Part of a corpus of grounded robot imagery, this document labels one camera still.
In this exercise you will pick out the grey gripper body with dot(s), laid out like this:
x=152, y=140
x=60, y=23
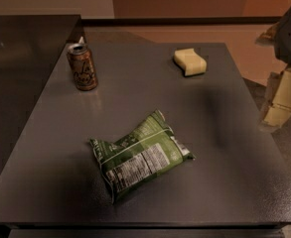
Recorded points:
x=279, y=35

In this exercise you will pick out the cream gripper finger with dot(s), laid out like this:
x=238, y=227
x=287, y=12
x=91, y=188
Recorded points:
x=276, y=109

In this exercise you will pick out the yellow sponge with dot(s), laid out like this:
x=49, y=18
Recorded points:
x=190, y=62

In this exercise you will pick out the green jalapeno chip bag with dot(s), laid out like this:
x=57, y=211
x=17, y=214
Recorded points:
x=150, y=150

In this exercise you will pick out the orange LaCroix soda can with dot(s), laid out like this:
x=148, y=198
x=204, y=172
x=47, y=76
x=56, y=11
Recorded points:
x=80, y=60

